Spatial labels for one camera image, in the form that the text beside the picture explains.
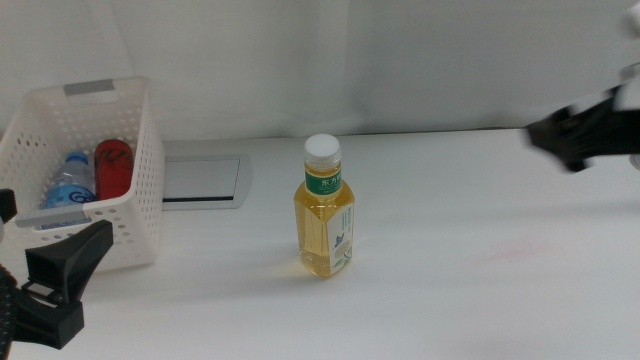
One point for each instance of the red soda can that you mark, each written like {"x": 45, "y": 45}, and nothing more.
{"x": 114, "y": 170}

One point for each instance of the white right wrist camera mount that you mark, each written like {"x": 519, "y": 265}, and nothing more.
{"x": 631, "y": 87}

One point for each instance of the white perforated plastic basket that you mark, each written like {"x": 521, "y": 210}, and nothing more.
{"x": 140, "y": 200}

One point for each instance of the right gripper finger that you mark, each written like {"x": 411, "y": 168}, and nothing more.
{"x": 575, "y": 157}
{"x": 560, "y": 129}

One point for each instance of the grey round table grommet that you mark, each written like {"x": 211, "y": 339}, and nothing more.
{"x": 637, "y": 162}

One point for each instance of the small water bottle blue cap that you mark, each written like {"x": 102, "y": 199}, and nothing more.
{"x": 70, "y": 187}

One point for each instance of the yellow tea bottle white cap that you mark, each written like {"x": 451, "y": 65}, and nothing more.
{"x": 320, "y": 225}

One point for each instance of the white backdrop curtain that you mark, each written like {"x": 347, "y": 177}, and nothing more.
{"x": 300, "y": 50}

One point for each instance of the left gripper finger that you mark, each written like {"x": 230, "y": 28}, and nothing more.
{"x": 70, "y": 255}
{"x": 6, "y": 205}

